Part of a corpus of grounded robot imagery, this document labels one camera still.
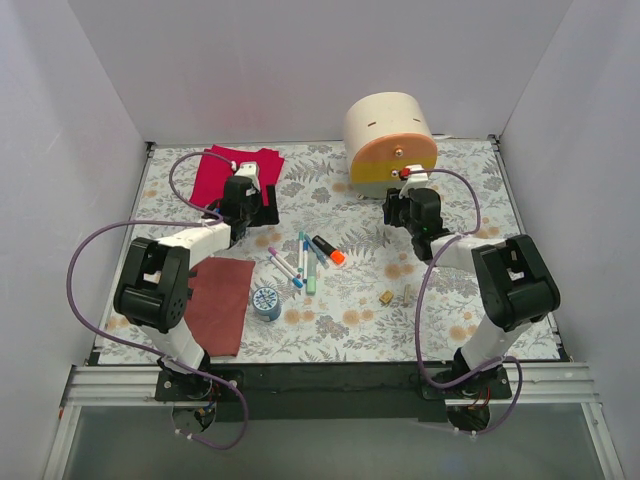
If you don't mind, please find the black orange highlighter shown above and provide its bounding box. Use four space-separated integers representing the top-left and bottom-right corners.
312 235 346 265

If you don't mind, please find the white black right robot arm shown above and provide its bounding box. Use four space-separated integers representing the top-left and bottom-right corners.
383 188 561 398

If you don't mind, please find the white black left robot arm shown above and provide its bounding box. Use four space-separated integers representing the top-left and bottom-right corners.
114 174 279 400

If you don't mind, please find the teal cap white marker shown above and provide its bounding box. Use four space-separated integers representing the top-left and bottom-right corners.
297 231 305 275

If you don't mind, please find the red folded cloth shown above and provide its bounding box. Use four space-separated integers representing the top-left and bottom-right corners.
189 145 284 207

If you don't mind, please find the purple cap white marker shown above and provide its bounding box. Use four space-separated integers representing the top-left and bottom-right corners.
268 247 302 280

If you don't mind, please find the blue pen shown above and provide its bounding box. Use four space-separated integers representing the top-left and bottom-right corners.
304 235 329 269

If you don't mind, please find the blue cap white marker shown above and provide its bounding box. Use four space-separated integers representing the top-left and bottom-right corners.
269 256 304 289

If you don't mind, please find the small beige eraser stick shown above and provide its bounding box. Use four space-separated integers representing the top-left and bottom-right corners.
402 284 411 306

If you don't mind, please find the small brass sharpener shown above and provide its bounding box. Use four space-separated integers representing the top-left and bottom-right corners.
379 290 394 305

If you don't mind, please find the blue patterned tape roll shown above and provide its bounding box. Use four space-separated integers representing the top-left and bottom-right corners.
251 287 281 322

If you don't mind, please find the floral patterned table mat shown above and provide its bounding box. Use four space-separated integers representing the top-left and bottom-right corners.
97 139 561 365

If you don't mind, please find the rust brown folded garment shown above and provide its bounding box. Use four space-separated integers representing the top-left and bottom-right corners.
185 257 255 357

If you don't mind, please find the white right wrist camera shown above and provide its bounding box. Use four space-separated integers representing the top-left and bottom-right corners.
399 164 429 198

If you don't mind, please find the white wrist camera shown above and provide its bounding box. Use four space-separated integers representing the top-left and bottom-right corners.
399 164 429 198
234 162 261 192

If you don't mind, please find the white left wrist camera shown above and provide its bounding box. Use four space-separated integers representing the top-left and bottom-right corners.
234 162 261 192

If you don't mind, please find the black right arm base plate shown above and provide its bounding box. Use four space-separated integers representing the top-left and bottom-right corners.
420 367 512 400

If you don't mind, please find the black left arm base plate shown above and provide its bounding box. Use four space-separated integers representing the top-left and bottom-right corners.
154 370 238 402

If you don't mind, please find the aluminium frame rail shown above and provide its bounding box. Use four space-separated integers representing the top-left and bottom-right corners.
43 362 624 479

